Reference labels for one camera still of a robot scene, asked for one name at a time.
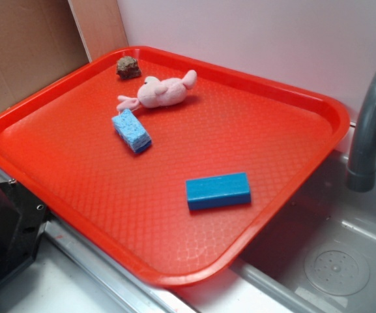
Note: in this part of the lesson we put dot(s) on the pink plush toy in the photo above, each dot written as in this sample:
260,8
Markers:
155,93

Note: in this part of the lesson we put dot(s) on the grey plastic sink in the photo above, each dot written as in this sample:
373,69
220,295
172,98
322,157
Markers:
318,254

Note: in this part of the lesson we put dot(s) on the light blue sponge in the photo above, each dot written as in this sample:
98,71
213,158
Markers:
132,131

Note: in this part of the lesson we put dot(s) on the brown rock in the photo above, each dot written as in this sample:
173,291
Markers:
128,68

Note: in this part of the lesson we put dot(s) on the grey faucet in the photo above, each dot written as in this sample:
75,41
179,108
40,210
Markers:
361,166

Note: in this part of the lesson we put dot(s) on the brown cardboard panel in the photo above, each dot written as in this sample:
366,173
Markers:
42,41

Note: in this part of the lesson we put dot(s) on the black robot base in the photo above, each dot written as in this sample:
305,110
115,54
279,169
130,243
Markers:
22,218

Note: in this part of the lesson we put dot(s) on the blue rectangular block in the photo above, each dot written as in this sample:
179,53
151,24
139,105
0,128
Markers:
218,191

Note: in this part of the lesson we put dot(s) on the red plastic tray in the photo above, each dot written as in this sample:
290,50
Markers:
61,144

